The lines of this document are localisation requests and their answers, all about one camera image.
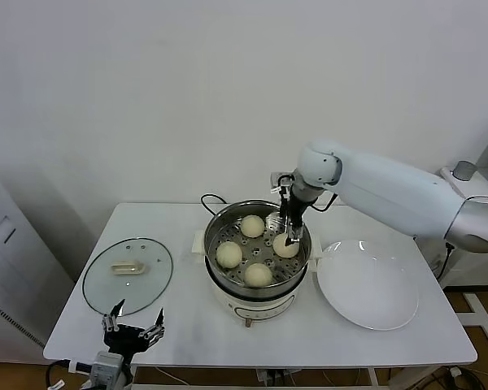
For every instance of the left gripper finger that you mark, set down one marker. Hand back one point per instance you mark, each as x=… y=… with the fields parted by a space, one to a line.
x=109 y=323
x=156 y=330

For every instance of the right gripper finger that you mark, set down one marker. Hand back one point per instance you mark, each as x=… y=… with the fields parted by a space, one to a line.
x=284 y=217
x=294 y=235

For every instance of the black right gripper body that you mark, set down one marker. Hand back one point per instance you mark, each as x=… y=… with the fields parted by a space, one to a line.
x=295 y=213

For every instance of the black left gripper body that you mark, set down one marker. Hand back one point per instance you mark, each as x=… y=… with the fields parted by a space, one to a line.
x=126 y=339

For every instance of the white steamed baozi bun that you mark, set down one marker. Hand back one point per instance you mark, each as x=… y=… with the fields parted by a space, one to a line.
x=229 y=254
x=280 y=250
x=258 y=275
x=252 y=226

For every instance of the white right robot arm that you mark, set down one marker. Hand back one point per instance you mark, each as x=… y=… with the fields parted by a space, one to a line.
x=390 y=183

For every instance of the perforated steel steamer basket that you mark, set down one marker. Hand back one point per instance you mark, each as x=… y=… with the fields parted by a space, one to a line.
x=219 y=227

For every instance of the cream electric cooker base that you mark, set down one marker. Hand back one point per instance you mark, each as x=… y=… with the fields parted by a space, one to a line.
x=264 y=308

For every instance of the white round plate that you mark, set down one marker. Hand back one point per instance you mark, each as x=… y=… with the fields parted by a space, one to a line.
x=366 y=284

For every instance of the white cabinet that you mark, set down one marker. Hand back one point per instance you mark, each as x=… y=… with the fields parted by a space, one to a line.
x=8 y=264

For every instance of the grey cylinder speaker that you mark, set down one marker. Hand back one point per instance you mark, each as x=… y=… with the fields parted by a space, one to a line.
x=464 y=170

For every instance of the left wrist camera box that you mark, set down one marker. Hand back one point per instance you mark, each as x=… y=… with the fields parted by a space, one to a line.
x=105 y=365

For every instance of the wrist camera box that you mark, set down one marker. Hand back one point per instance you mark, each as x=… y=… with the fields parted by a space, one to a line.
x=280 y=181
x=105 y=365

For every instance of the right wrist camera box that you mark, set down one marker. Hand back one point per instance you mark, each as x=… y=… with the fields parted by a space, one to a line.
x=280 y=181

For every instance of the white floor stand frame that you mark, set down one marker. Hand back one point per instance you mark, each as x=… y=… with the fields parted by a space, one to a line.
x=483 y=321

